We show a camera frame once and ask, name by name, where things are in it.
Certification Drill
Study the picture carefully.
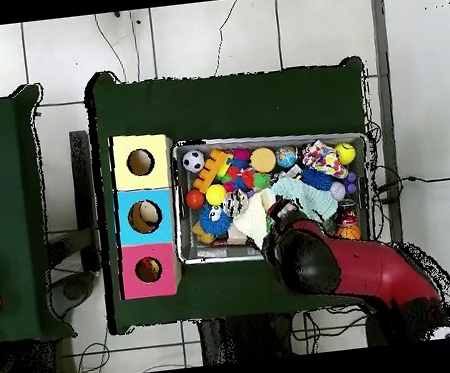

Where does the large blue puffer ball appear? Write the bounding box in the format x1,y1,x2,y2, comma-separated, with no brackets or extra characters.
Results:
196,201,234,239

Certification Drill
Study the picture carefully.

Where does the black cable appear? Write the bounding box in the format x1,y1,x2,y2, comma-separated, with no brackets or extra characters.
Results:
372,170,450,199

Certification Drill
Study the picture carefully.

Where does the cream muslin cloth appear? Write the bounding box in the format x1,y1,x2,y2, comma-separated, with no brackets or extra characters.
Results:
229,187,282,253

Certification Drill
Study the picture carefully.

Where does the shallow metal mesh bin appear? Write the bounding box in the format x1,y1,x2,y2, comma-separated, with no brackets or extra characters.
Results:
165,119,380,276

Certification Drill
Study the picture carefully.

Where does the yellow plush toy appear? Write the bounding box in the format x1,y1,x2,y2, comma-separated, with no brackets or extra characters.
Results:
147,259,163,280

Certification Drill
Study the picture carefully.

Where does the grey plastic base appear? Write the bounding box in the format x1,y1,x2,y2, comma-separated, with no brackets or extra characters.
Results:
48,269,101,320

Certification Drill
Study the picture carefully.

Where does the small orange basketball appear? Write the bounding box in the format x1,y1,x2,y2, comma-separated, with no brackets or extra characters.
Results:
335,222,363,243

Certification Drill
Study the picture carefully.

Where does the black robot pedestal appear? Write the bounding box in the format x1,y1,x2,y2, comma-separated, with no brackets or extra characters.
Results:
197,309,297,366

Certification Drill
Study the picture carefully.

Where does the wooden box with three holes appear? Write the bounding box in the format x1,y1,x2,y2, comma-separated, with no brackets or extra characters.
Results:
102,129,191,302

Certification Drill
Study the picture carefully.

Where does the small soccer ball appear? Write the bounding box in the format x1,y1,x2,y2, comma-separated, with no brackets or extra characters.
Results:
180,148,207,175

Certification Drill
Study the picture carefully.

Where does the red ball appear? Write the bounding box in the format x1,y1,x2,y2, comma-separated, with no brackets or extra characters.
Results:
183,187,207,212

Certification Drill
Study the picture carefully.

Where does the black upright panel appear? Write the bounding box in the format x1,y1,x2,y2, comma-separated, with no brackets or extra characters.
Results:
67,129,105,272

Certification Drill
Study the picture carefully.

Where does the white polka dot cloth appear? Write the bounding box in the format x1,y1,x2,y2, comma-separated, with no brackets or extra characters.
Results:
298,136,350,184

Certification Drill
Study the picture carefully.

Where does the dark green table cloth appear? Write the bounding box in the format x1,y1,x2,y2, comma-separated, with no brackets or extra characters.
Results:
79,41,392,336
0,81,78,348

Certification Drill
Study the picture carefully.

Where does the orange foam disc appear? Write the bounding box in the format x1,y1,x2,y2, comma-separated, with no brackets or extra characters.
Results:
247,145,279,176

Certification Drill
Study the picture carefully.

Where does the plain yellow ball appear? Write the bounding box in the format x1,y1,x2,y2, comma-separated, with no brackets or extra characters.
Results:
203,182,229,208

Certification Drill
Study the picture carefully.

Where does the mint green cloth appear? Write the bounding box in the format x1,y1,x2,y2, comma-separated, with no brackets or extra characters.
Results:
267,171,340,228

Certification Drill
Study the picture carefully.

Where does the yellow smiley ball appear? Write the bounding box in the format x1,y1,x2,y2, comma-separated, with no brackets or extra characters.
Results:
333,140,358,167

